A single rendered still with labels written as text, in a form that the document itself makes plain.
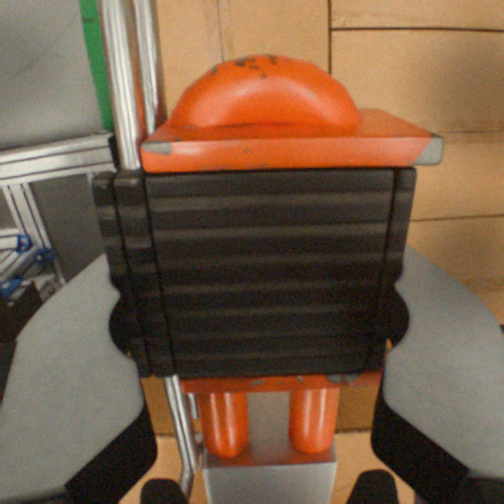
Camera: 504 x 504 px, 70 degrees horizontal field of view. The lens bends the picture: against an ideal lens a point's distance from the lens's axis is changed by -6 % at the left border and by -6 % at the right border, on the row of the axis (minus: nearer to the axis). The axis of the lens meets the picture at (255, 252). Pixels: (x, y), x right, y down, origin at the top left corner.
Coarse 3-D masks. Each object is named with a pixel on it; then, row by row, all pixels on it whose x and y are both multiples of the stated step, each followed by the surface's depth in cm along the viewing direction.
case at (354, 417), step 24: (144, 384) 43; (168, 408) 40; (360, 408) 40; (168, 432) 38; (336, 432) 38; (360, 432) 38; (168, 456) 39; (360, 456) 40; (144, 480) 41; (336, 480) 42
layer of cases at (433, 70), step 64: (192, 0) 63; (256, 0) 64; (320, 0) 64; (384, 0) 64; (448, 0) 64; (192, 64) 68; (320, 64) 69; (384, 64) 69; (448, 64) 70; (448, 128) 76; (448, 192) 82; (448, 256) 90
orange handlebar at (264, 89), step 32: (224, 64) 10; (256, 64) 10; (288, 64) 10; (192, 96) 10; (224, 96) 10; (256, 96) 10; (288, 96) 10; (320, 96) 10; (192, 128) 10; (224, 416) 15; (320, 416) 15; (224, 448) 16; (320, 448) 17
